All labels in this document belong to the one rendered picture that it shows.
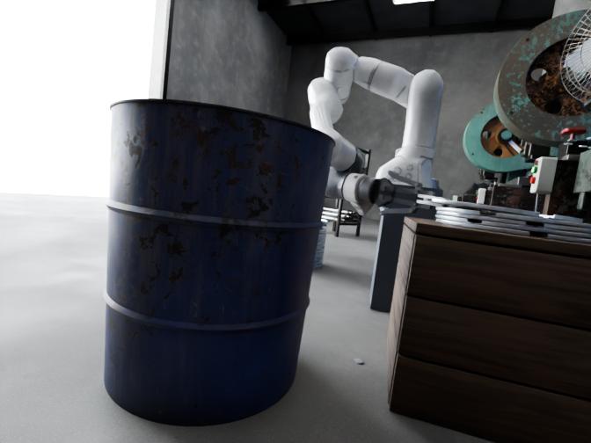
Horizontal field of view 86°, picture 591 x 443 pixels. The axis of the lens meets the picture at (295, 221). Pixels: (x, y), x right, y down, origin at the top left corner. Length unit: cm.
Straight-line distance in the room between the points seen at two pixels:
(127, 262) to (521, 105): 257
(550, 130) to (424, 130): 160
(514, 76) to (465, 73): 567
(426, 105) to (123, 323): 106
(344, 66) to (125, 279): 99
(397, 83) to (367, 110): 706
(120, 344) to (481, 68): 831
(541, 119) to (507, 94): 28
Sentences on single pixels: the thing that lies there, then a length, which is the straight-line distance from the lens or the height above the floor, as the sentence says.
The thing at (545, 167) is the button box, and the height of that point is 59.
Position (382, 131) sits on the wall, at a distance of 815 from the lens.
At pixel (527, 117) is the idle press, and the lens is 272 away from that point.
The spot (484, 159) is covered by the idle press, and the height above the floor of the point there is 105.
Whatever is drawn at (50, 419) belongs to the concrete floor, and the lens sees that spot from 66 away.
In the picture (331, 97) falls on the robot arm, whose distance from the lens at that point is 116.
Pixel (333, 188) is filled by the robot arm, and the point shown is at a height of 41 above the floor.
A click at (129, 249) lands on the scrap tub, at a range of 54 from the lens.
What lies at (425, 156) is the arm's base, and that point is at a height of 56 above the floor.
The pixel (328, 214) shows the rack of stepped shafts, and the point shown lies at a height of 20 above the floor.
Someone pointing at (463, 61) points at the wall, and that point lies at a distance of 853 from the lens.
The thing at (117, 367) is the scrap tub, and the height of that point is 6.
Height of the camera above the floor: 37
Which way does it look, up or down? 5 degrees down
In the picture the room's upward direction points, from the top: 7 degrees clockwise
